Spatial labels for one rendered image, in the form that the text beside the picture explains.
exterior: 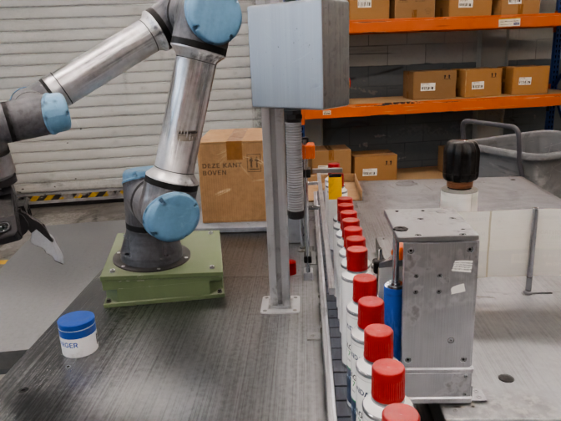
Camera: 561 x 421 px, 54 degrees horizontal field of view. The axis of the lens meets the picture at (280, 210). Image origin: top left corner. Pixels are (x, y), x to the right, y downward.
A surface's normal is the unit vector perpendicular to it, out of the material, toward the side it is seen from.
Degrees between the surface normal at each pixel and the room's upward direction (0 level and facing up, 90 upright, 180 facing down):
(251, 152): 90
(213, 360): 0
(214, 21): 86
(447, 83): 90
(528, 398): 0
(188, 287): 90
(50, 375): 0
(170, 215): 101
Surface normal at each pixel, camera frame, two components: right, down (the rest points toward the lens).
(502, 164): -0.89, 0.22
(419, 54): 0.13, 0.27
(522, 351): -0.04, -0.96
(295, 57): -0.61, 0.24
